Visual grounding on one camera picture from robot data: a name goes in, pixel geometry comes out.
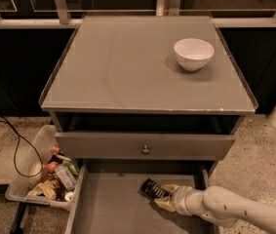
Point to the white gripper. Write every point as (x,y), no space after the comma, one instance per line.
(181,197)

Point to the black rxbar chocolate bar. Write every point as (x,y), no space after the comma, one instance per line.
(153,190)

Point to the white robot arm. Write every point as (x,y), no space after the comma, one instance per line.
(243,185)

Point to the round metal drawer knob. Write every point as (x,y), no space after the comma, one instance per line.
(145,150)

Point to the open grey middle drawer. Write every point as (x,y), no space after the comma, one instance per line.
(108,199)

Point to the grey top drawer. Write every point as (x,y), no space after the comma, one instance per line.
(128,146)

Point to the grey drawer cabinet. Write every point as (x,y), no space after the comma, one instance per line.
(120,75)

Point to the clear plastic bottle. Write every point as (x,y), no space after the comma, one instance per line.
(65,176)

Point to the yellow crumpled snack bag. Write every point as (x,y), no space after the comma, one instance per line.
(49,188)

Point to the orange round fruit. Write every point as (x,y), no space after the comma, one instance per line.
(51,167)

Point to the clear plastic storage bin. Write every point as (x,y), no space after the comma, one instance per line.
(31,163)

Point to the white ceramic bowl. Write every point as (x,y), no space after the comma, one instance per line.
(193,54)

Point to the metal window railing frame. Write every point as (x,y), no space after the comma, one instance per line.
(68,13)

